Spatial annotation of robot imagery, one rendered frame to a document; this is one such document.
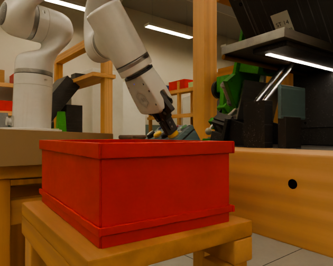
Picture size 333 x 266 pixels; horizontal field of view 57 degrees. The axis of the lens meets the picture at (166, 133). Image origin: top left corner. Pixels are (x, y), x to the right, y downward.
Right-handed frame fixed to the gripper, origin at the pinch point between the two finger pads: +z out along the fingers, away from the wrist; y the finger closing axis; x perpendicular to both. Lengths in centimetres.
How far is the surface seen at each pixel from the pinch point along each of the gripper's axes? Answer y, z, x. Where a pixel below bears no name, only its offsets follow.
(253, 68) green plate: 7.7, 0.4, 28.6
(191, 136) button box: 2.2, 5.4, 3.1
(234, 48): 17.6, -10.6, 13.4
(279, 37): 28.8, -10.2, 13.2
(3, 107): -648, -17, 73
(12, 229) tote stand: -73, 19, -43
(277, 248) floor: -90, 179, 89
